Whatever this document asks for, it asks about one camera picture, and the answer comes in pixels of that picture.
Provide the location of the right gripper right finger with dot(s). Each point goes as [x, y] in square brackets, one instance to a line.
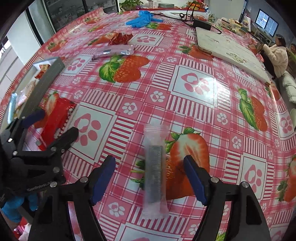
[246, 219]

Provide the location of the window with blinds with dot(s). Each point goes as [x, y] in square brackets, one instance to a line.
[266, 22]

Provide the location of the white folded mat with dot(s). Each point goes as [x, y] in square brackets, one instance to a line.
[226, 49]

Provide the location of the left blue gloved hand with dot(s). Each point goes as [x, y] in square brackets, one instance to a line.
[10, 209]

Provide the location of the person in white fleece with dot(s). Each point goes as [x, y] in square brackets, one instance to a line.
[275, 57]

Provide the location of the person in green vest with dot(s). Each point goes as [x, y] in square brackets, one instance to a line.
[291, 68]

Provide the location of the grey sofa with blankets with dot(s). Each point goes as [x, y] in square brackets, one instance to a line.
[287, 89]

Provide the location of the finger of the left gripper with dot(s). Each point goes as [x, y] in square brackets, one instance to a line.
[61, 144]
[20, 125]

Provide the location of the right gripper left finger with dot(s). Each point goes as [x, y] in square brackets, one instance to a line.
[52, 220]

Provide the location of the grey white storage box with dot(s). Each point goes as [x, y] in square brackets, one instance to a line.
[39, 91]

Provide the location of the green potted plant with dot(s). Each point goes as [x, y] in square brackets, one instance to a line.
[131, 5]

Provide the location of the light blue snack packet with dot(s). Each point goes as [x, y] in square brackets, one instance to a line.
[11, 107]

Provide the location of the glossy red snack bag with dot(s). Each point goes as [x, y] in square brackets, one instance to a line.
[57, 111]

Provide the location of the glass display cabinet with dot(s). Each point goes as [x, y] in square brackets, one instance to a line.
[62, 12]

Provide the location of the blue rubber gloves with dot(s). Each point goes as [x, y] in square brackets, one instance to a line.
[144, 18]

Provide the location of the red wrapper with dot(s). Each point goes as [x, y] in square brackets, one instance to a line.
[120, 39]

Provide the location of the black power adapter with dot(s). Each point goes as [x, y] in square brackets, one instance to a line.
[201, 24]

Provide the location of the red chinese snack packet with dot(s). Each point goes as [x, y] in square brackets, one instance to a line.
[43, 69]

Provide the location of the pink crispy cranberry packet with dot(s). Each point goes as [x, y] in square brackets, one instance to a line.
[25, 93]

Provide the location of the flower and fruit arrangement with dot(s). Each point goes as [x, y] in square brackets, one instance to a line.
[197, 5]

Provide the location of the silver pink snack packet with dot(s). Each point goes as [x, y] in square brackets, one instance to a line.
[112, 50]

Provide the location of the clear packet dark bar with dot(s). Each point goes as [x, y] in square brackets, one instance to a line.
[155, 203]

